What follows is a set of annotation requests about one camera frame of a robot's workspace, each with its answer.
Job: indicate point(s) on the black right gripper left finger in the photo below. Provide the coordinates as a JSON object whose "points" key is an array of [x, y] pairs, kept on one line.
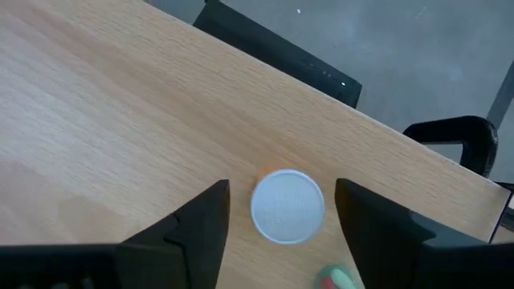
{"points": [[188, 249]]}

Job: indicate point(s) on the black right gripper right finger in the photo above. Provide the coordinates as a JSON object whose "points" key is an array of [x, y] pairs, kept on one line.
{"points": [[381, 241]]}

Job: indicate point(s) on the green medicine bottle white cap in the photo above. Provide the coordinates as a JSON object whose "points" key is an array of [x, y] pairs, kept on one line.
{"points": [[335, 279]]}

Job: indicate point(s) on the black clamp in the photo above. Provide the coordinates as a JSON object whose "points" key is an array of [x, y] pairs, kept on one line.
{"points": [[478, 140]]}

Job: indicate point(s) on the wooden shelf black metal frame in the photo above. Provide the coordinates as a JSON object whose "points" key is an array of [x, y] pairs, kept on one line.
{"points": [[120, 120]]}

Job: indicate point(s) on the black metal table frame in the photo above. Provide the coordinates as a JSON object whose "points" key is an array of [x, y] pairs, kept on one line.
{"points": [[273, 48]]}

